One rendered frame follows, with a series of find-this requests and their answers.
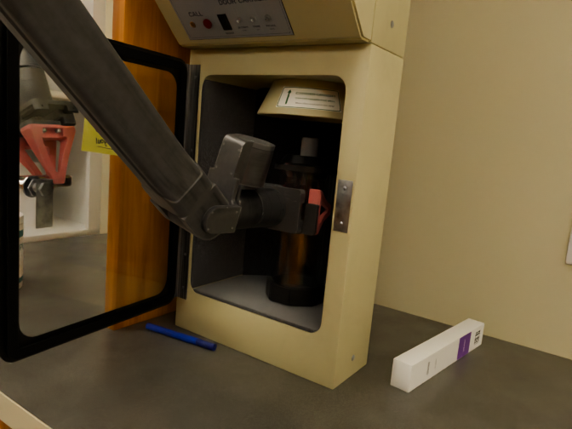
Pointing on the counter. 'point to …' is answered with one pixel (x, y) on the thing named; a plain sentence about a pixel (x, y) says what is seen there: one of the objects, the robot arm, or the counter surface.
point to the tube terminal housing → (366, 214)
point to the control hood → (356, 17)
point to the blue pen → (181, 336)
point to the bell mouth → (305, 100)
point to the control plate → (278, 24)
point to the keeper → (343, 205)
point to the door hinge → (194, 160)
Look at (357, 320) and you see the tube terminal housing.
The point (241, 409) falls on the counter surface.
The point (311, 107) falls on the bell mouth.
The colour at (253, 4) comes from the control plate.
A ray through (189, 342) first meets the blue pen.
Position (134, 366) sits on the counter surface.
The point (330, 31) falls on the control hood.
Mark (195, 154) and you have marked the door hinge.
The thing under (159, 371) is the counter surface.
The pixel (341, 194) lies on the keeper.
